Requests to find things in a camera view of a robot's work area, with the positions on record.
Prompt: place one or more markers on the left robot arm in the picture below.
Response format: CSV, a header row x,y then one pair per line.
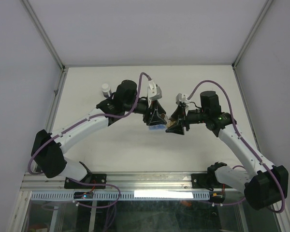
x,y
49,148

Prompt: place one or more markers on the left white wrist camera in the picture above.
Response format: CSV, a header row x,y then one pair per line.
x,y
154,92

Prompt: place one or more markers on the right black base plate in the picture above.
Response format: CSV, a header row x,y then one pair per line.
x,y
199,181

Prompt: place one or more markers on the aluminium mounting rail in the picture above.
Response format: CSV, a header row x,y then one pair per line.
x,y
123,180

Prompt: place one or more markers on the slotted grey cable duct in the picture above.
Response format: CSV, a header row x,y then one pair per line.
x,y
123,196

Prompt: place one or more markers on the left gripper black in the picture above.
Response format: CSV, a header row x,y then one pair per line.
x,y
156,110

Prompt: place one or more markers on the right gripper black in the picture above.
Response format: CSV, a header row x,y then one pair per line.
x,y
180,113

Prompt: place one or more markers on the white cap pill bottle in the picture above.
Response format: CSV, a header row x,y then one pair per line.
x,y
106,90

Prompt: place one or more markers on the amber pill bottle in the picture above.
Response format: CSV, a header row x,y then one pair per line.
x,y
167,121

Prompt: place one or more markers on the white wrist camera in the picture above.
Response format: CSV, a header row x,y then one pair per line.
x,y
181,99
154,92

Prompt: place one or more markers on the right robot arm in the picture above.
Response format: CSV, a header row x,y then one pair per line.
x,y
261,182

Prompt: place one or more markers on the blue weekly pill organizer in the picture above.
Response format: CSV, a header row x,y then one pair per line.
x,y
157,127

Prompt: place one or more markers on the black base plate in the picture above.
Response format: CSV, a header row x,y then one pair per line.
x,y
91,178
199,181

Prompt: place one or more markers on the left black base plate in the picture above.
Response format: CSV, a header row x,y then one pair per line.
x,y
91,178

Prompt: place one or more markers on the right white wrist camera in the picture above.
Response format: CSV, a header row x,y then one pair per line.
x,y
181,99

